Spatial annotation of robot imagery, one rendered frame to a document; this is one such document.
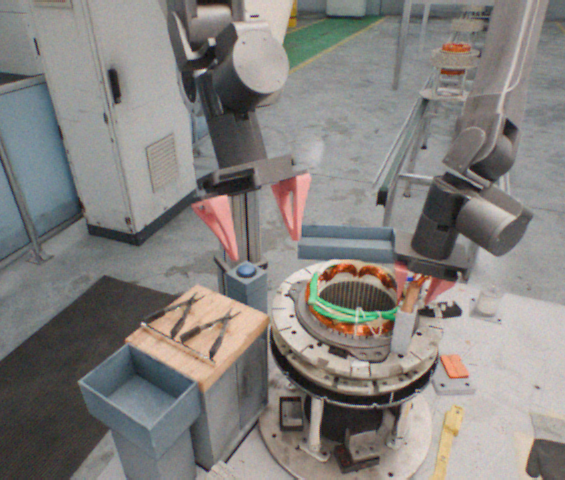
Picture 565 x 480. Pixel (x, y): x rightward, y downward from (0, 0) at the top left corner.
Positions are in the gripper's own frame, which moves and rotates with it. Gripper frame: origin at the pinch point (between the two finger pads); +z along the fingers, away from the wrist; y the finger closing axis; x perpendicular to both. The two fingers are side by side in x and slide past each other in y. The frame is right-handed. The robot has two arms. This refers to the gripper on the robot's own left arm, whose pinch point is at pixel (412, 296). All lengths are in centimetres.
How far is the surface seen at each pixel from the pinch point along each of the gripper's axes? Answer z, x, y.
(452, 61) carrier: 11, 291, 29
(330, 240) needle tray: 20, 43, -16
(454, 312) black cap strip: 39, 49, 22
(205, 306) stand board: 18.6, 4.9, -36.6
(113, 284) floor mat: 135, 122, -142
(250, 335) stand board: 17.5, -0.6, -25.3
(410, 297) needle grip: -0.2, -0.8, -0.4
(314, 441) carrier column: 37.5, -4.5, -9.2
